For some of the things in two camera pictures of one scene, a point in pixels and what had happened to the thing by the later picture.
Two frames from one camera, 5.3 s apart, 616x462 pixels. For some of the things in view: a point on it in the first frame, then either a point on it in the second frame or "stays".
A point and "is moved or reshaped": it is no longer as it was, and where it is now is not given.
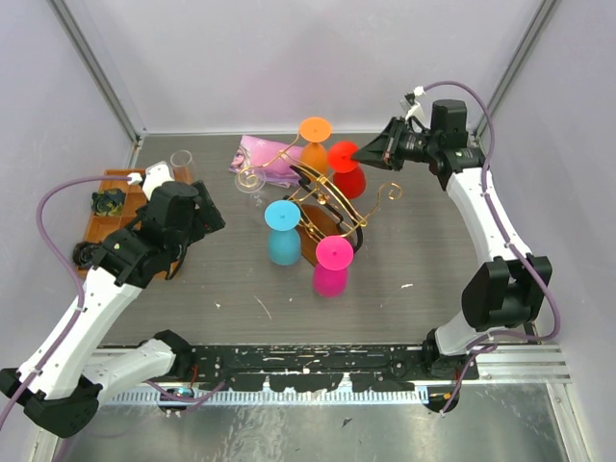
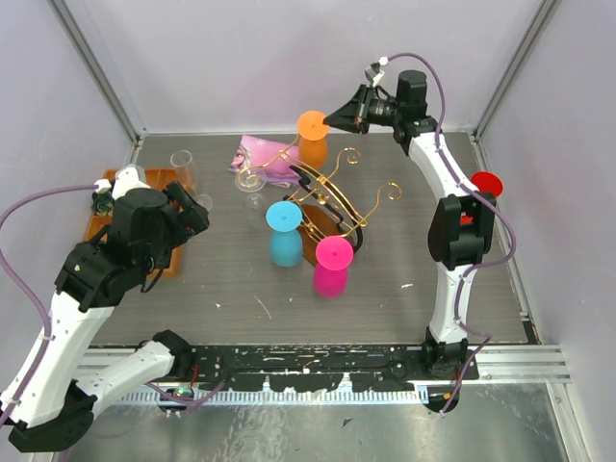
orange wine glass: [315, 131] is moved or reshaped
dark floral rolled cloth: [108, 202] stays
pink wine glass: [333, 255] stays
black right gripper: [383, 150] to [352, 115]
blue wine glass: [282, 218] stays
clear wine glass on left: [251, 181] stays
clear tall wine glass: [181, 166] stays
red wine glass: [349, 178] to [485, 182]
